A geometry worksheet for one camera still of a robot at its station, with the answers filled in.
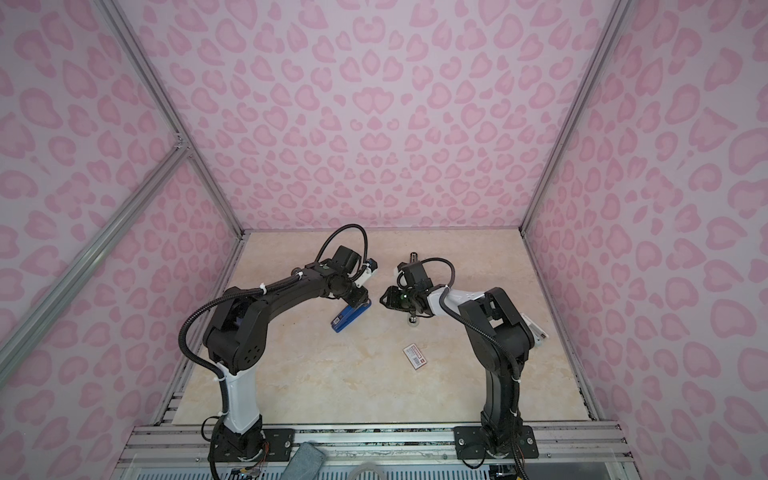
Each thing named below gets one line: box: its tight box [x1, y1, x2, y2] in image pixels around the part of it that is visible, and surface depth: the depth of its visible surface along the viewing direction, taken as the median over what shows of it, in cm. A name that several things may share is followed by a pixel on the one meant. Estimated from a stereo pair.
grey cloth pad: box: [280, 442, 326, 480], surface depth 70 cm
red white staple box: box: [402, 343, 427, 370], surface depth 89 cm
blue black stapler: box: [330, 299, 372, 333], surface depth 95 cm
